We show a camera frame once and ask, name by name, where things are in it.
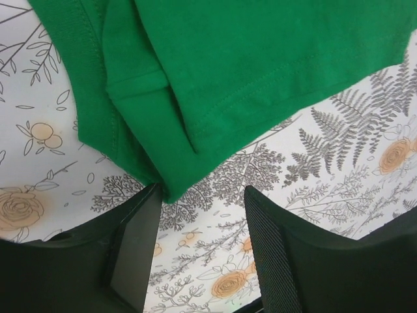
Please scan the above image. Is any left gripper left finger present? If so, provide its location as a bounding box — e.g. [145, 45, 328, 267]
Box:
[1, 184, 162, 313]

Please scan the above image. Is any floral table mat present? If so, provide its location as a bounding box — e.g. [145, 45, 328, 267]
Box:
[1, 1, 416, 312]

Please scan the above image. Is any green t-shirt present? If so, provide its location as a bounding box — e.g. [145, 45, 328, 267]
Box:
[31, 0, 416, 202]

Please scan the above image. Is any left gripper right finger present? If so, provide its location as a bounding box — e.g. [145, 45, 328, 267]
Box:
[244, 186, 416, 312]

